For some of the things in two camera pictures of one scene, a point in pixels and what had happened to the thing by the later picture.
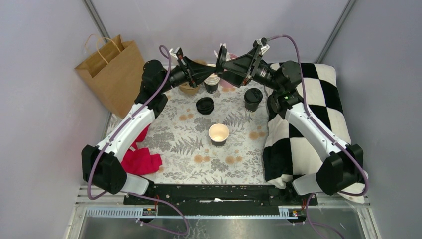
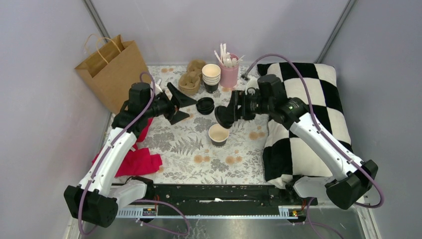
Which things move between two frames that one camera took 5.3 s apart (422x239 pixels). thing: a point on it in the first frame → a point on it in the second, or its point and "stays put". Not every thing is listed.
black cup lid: [221, 59] → [224, 115]
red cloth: [140, 161] stays put
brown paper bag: [113, 70] stays put
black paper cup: [218, 134] stays put
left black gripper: [194, 72] → [173, 114]
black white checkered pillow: [285, 156] stays put
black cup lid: [205, 105] stays put
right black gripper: [239, 72] → [240, 99]
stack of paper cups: [211, 83] stays put
